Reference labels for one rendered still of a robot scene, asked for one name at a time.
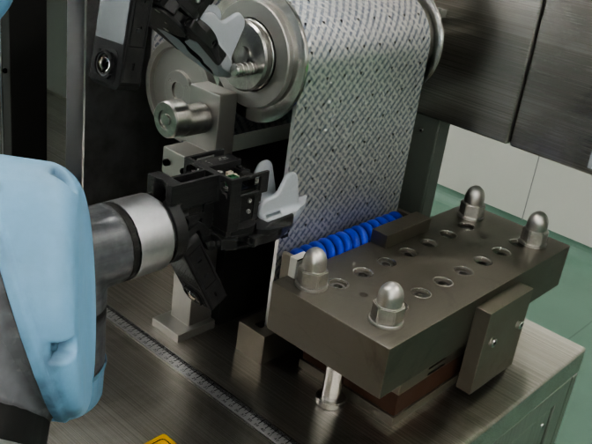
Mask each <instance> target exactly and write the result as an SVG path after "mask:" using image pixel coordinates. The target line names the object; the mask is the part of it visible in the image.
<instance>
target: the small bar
mask: <svg viewBox="0 0 592 444"><path fill-rule="evenodd" d="M430 223H431V218H429V217H427V216H426V215H424V214H421V213H419V212H417V211H416V212H413V213H412V214H409V215H406V216H404V217H401V218H398V219H396V220H393V221H390V222H388V223H386V224H384V225H381V226H377V227H375V228H373V231H372V235H371V240H370V241H371V242H372V243H374V244H377V245H379V246H381V247H383V248H389V247H391V246H393V245H396V244H397V243H399V242H402V241H405V240H408V239H409V238H411V237H414V236H416V235H419V234H421V233H424V232H426V231H428V230H429V227H430Z"/></svg>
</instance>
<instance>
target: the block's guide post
mask: <svg viewBox="0 0 592 444"><path fill-rule="evenodd" d="M343 385H344V377H343V376H342V375H341V374H339V373H337V372H336V371H334V370H333V369H331V368H330V367H328V366H326V370H325V375H324V380H323V385H322V388H320V389H318V390H317V392H316V395H315V401H316V403H317V404H318V405H319V406H320V407H322V408H323V409H325V410H328V411H337V410H340V409H342V408H343V407H344V405H345V400H346V397H345V395H344V393H343V392H342V389H343Z"/></svg>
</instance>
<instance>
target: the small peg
mask: <svg viewBox="0 0 592 444"><path fill-rule="evenodd" d="M230 72H231V75H232V76H233V77H234V78H237V77H244V76H249V75H255V74H256V72H257V66H256V64H255V62H245V63H233V64H232V65H231V68H230Z"/></svg>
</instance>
